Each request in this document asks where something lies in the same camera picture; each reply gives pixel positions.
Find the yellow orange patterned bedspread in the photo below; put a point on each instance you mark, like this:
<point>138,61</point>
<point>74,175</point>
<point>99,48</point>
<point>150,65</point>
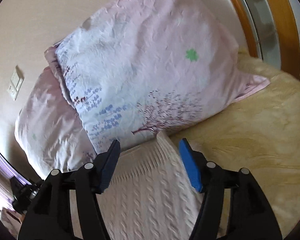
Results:
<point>261,133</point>

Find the blue floral right pillow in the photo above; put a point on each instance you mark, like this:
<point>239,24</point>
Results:
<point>137,67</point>

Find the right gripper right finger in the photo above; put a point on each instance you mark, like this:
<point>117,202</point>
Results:
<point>234,205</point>

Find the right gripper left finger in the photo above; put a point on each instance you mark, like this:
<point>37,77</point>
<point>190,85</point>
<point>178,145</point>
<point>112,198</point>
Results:
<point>66,207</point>

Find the white wall switch panel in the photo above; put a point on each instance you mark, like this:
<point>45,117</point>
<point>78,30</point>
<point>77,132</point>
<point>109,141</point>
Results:
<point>16,82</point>

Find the beige cable knit sweater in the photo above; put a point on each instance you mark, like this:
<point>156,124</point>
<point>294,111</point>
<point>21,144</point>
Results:
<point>150,195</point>

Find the pink floral left pillow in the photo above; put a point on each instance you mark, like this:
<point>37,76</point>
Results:
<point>49,130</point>

